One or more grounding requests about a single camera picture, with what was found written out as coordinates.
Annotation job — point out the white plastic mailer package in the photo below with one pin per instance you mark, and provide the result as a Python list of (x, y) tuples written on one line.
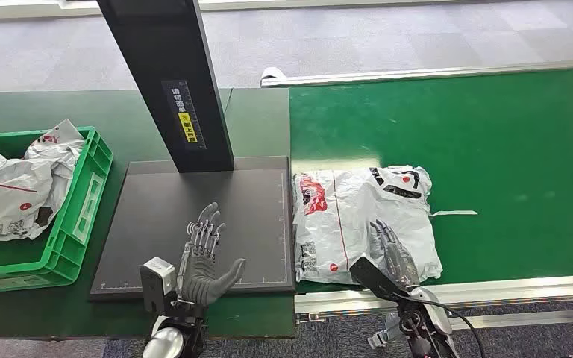
[(346, 222), (4, 197)]

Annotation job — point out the green conveyor belt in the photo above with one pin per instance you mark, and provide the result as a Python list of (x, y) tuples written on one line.
[(464, 138)]

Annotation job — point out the white rail end cap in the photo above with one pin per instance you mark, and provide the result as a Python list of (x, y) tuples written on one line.
[(271, 74)]

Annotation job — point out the black inbound scanner machine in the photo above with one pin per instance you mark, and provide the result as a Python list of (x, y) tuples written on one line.
[(143, 222)]

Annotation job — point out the green plastic crate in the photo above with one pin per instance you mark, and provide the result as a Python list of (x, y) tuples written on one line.
[(69, 237)]

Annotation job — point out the aluminium conveyor side rail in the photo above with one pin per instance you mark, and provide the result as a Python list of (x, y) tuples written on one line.
[(514, 286), (415, 74)]

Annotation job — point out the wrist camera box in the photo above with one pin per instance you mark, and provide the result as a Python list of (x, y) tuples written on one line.
[(157, 284), (373, 279)]

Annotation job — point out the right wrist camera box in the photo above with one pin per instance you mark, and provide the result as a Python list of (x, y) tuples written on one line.
[(373, 279)]

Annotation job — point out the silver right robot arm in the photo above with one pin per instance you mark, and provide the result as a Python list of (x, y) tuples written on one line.
[(435, 309)]

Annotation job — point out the black and yellow label sticker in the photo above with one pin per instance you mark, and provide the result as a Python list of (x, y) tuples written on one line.
[(182, 108)]

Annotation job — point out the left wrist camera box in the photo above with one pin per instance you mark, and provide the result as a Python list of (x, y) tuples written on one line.
[(157, 284)]

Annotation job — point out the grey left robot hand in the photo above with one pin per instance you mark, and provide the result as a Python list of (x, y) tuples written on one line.
[(202, 279)]

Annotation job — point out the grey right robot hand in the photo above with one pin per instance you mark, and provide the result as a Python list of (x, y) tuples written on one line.
[(396, 259)]

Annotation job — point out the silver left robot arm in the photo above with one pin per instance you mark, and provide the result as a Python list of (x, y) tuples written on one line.
[(165, 343)]

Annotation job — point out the metal conveyor bracket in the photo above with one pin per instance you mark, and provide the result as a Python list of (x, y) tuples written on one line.
[(380, 338)]

